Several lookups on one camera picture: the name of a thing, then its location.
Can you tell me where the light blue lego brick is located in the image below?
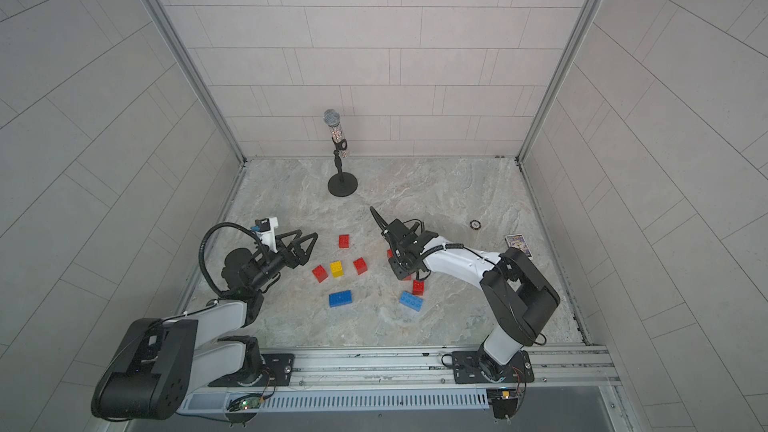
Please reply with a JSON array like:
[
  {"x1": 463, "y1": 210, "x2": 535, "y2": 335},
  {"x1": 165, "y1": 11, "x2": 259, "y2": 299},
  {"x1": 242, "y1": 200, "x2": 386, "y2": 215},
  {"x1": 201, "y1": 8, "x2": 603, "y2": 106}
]
[{"x1": 399, "y1": 291, "x2": 424, "y2": 312}]

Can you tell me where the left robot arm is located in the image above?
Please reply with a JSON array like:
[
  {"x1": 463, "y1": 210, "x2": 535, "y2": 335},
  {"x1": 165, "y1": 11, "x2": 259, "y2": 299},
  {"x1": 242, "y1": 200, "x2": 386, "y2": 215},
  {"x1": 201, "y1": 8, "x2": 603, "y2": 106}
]
[{"x1": 90, "y1": 219, "x2": 318, "y2": 422}]

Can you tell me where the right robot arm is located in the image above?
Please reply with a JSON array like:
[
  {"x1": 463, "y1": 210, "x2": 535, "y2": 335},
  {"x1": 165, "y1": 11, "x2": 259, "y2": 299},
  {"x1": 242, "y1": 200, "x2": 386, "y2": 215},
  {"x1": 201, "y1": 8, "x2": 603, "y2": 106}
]
[{"x1": 375, "y1": 216, "x2": 561, "y2": 382}]

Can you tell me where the yellow lego brick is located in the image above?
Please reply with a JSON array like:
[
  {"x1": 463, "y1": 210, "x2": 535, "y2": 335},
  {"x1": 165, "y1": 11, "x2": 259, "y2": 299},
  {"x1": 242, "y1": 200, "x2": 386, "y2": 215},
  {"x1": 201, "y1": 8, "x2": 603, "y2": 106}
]
[{"x1": 330, "y1": 261, "x2": 344, "y2": 278}]

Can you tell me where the red lego brick top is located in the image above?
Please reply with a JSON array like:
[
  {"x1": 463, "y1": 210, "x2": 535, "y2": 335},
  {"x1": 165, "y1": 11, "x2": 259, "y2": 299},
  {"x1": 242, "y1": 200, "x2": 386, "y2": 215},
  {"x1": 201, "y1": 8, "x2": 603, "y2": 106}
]
[{"x1": 338, "y1": 234, "x2": 350, "y2": 249}]

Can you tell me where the dark blue lego brick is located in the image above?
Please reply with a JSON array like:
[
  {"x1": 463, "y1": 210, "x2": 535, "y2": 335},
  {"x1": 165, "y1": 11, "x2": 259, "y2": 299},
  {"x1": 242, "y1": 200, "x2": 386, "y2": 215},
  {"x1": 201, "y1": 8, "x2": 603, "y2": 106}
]
[{"x1": 328, "y1": 290, "x2": 353, "y2": 308}]

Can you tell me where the black microphone stand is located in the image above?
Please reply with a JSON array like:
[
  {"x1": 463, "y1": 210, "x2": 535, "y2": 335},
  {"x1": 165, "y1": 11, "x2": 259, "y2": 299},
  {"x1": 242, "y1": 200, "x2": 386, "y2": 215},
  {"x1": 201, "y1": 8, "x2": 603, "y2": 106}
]
[{"x1": 328, "y1": 139, "x2": 358, "y2": 197}]

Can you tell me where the printed card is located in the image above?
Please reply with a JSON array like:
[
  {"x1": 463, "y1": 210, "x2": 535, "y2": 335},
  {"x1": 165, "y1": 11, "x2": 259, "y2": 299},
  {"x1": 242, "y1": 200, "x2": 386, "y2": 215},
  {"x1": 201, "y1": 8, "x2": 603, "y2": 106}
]
[{"x1": 504, "y1": 234, "x2": 532, "y2": 258}]

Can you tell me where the glittery silver microphone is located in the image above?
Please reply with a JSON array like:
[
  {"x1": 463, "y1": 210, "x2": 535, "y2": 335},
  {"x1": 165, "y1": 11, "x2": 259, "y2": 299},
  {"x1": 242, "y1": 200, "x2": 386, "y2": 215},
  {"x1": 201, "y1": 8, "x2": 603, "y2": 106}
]
[{"x1": 323, "y1": 109, "x2": 348, "y2": 158}]

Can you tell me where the left green circuit board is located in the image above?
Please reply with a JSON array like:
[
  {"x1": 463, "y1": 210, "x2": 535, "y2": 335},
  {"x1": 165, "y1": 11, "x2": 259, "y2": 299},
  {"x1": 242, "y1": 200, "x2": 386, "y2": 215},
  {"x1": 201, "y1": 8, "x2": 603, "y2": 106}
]
[{"x1": 227, "y1": 394, "x2": 265, "y2": 414}]

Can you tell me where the right circuit board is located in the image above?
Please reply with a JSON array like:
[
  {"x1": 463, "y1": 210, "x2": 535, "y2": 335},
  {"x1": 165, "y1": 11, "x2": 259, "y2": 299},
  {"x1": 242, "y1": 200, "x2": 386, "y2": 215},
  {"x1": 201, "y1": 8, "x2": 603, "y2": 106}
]
[{"x1": 486, "y1": 389, "x2": 524, "y2": 420}]

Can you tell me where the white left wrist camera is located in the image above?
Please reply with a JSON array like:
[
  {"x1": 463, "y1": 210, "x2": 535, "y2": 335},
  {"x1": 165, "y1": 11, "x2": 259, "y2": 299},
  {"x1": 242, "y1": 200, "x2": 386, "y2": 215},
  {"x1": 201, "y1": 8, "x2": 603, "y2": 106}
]
[{"x1": 252, "y1": 217, "x2": 279, "y2": 253}]

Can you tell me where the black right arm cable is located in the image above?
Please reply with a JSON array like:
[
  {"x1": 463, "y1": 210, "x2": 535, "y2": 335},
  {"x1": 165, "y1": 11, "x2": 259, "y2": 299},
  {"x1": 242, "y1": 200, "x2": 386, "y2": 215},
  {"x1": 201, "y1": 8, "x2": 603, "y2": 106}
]
[{"x1": 368, "y1": 206, "x2": 421, "y2": 241}]

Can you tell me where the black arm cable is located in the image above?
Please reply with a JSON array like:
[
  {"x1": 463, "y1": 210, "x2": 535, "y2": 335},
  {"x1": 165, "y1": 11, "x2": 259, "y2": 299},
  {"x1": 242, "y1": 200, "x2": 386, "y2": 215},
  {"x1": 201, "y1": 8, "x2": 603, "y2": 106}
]
[
  {"x1": 368, "y1": 206, "x2": 421, "y2": 241},
  {"x1": 198, "y1": 221, "x2": 265, "y2": 299}
]

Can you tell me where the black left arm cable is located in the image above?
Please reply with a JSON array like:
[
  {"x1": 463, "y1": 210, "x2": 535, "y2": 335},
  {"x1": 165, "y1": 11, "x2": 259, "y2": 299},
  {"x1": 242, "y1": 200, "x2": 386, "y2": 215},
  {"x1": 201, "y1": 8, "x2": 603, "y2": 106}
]
[{"x1": 198, "y1": 221, "x2": 265, "y2": 299}]

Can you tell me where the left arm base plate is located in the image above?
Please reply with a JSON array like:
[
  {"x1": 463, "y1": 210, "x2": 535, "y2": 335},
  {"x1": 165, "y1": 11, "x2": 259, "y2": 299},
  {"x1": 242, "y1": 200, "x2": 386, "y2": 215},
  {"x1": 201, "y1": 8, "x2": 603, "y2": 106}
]
[{"x1": 208, "y1": 353, "x2": 295, "y2": 388}]

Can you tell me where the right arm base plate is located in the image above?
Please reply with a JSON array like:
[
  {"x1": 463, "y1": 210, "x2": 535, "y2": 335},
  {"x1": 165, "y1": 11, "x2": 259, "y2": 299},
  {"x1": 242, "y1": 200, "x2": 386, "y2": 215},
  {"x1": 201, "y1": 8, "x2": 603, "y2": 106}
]
[{"x1": 447, "y1": 350, "x2": 535, "y2": 384}]

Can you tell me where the aluminium rail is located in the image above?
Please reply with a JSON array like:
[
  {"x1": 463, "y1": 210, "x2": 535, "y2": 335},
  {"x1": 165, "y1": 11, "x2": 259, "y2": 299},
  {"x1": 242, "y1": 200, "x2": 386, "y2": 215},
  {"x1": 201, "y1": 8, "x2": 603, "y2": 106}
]
[{"x1": 119, "y1": 344, "x2": 622, "y2": 397}]

